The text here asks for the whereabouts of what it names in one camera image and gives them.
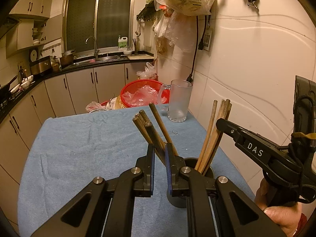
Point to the black chopstick holder cup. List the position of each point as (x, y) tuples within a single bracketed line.
[(178, 187)]

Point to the clear glass mug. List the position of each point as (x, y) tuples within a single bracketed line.
[(179, 97)]

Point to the upper wall cabinets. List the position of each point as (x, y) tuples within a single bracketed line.
[(32, 16)]

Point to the white bowl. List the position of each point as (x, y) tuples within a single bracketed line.
[(24, 85)]

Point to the black wok pan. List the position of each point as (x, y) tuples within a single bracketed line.
[(5, 90)]

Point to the person's right hand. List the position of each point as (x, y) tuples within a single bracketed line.
[(290, 219)]

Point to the red plastic basin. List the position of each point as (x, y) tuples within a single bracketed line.
[(140, 93)]

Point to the green detergent bottle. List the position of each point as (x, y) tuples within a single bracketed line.
[(122, 43)]

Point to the chrome sink faucet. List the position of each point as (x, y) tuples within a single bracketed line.
[(96, 50)]

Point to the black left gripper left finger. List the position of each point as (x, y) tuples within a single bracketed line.
[(104, 207)]

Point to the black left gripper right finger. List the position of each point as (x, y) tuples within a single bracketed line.
[(215, 207)]

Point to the lower kitchen cabinets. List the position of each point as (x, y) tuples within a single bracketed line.
[(66, 95)]

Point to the wooden chopstick bundle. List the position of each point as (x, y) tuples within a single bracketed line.
[(198, 166), (214, 124), (216, 138)]

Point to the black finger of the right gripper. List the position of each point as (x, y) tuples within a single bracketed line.
[(251, 144)]

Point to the kitchen window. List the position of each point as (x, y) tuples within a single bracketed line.
[(106, 20)]

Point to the metal cooking pot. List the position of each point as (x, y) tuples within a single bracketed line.
[(67, 58)]

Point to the blue towel mat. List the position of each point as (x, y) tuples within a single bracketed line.
[(69, 152)]

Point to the range hood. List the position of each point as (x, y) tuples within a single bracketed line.
[(7, 25)]

